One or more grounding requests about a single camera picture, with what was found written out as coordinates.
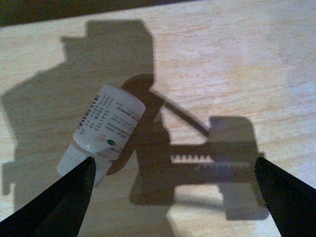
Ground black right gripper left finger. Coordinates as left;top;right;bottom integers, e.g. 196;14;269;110
0;157;96;237

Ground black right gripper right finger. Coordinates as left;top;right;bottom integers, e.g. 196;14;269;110
254;157;316;237

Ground white medicine bottle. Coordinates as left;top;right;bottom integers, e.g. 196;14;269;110
57;84;146;185

